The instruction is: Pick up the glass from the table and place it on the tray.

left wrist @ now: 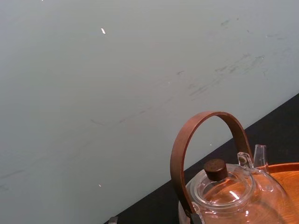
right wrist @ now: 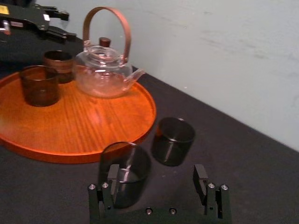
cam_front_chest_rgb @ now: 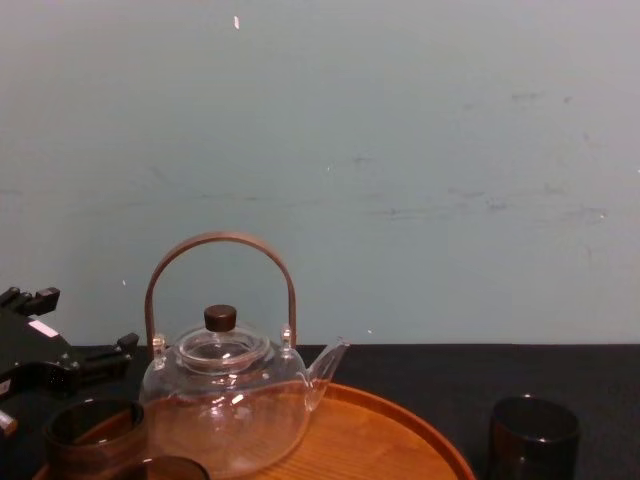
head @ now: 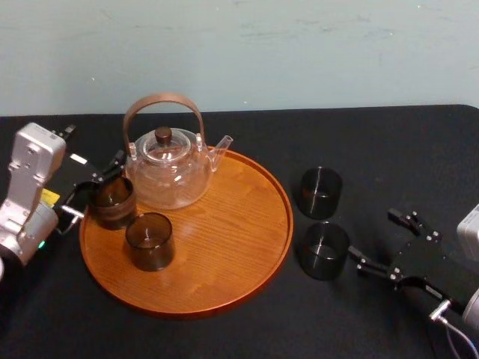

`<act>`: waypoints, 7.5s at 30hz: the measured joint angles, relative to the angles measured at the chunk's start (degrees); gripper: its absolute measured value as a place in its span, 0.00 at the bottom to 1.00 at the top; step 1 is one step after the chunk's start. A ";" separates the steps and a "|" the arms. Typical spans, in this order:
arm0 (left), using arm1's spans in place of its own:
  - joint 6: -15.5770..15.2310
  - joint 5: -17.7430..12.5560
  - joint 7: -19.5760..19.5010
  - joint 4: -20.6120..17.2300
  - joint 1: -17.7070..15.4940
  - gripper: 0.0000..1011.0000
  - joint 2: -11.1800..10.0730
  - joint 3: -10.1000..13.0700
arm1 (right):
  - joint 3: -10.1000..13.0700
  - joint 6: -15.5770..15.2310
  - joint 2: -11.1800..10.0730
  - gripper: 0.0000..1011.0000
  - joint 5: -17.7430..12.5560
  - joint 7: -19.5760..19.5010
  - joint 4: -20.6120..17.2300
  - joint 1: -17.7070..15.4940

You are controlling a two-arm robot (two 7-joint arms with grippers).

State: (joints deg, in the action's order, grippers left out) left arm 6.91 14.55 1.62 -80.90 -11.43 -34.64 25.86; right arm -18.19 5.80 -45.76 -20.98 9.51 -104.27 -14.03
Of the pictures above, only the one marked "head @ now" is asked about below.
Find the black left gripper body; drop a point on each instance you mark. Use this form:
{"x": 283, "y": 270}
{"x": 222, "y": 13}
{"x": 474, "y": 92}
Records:
{"x": 71, "y": 175}

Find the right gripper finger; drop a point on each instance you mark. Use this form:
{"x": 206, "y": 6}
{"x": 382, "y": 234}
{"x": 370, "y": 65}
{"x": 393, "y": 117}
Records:
{"x": 415, "y": 224}
{"x": 374, "y": 267}

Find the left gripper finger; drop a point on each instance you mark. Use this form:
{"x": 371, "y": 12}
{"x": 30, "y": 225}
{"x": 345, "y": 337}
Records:
{"x": 67, "y": 131}
{"x": 112, "y": 170}

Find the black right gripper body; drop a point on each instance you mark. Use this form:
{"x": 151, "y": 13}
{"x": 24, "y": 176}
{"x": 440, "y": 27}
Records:
{"x": 430, "y": 261}

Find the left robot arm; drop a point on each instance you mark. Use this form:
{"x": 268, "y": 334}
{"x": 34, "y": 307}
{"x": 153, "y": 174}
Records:
{"x": 26, "y": 168}

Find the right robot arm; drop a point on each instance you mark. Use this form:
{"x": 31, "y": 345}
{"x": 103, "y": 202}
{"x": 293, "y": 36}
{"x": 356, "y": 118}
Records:
{"x": 471, "y": 232}

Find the round wooden tray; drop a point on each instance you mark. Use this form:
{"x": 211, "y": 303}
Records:
{"x": 224, "y": 232}

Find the smoky dark glass cup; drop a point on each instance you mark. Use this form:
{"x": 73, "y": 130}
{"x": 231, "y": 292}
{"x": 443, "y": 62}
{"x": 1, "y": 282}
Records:
{"x": 112, "y": 215}
{"x": 322, "y": 203}
{"x": 322, "y": 266}
{"x": 149, "y": 256}

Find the glass teapot lid, dark knob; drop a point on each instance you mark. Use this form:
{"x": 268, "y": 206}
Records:
{"x": 162, "y": 135}

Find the black table cloth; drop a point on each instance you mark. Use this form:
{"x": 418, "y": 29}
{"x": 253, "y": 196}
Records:
{"x": 239, "y": 336}

